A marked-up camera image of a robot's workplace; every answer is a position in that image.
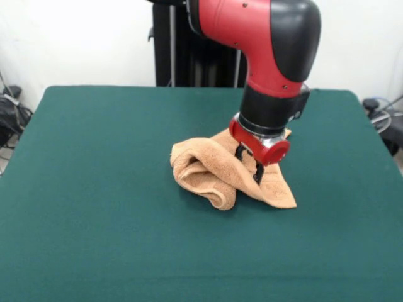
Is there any tan terry towel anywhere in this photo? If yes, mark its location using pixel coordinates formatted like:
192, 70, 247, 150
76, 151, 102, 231
169, 127, 298, 210

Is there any dark green table cloth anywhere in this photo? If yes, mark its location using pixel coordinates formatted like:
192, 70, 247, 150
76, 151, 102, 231
0, 85, 403, 302

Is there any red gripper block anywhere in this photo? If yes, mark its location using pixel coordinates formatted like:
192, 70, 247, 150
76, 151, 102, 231
229, 113, 291, 186

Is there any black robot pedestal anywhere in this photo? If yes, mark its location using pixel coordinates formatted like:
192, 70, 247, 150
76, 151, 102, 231
147, 0, 249, 89

